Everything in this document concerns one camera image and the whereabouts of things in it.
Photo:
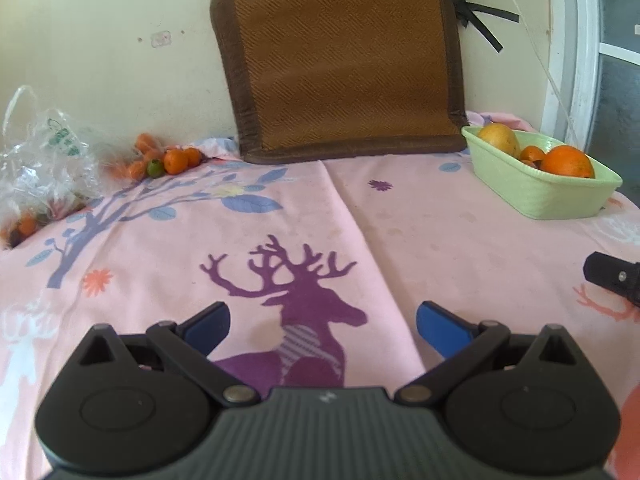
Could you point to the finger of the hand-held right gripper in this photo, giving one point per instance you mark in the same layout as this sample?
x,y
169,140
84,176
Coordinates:
x,y
612,275

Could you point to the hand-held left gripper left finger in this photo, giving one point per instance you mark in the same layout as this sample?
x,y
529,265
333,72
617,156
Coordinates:
x,y
207,327

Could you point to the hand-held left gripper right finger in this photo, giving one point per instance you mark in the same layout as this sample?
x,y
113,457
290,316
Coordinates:
x,y
440,327

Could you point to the light green plastic basket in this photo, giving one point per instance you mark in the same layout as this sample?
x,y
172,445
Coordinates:
x,y
540,195

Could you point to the small orange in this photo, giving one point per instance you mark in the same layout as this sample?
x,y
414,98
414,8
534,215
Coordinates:
x,y
531,153

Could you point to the small orange tomato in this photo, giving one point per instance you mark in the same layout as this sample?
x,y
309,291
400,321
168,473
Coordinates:
x,y
26,225

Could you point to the clear plastic bag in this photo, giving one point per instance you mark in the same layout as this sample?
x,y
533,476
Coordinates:
x,y
45,160

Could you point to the person's right forearm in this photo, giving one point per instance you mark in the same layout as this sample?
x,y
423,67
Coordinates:
x,y
632,440

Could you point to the pink printed bed sheet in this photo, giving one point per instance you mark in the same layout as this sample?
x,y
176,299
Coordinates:
x,y
450,240

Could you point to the large orange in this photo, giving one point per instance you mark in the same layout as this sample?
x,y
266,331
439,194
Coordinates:
x,y
567,160

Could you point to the single green kumquat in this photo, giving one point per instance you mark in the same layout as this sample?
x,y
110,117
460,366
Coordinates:
x,y
155,168

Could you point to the pile of orange kumquats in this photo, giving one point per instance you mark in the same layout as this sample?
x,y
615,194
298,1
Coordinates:
x,y
175,161

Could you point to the yellow pear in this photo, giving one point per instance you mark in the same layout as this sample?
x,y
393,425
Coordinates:
x,y
500,137

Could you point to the brown woven mat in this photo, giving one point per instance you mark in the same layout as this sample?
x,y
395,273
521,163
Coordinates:
x,y
340,60

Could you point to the white door frame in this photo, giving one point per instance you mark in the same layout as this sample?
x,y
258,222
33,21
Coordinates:
x,y
585,60

